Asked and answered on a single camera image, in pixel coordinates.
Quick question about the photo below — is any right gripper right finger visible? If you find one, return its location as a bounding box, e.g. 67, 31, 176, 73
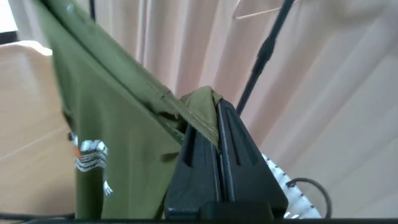
216, 98, 289, 219

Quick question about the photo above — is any green long-sleeved shirt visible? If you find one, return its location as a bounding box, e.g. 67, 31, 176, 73
32, 0, 223, 220

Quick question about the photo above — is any beige curtain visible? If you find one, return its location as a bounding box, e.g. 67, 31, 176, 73
7, 0, 398, 219

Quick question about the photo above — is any black clothes rack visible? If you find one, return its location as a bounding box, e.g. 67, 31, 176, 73
89, 0, 296, 115

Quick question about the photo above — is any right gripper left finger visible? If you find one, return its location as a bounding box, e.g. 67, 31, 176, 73
164, 124, 223, 219

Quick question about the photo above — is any white laundry basket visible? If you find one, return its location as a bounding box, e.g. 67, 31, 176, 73
261, 152, 323, 220

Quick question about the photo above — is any black cable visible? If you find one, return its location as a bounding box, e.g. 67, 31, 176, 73
285, 177, 333, 219

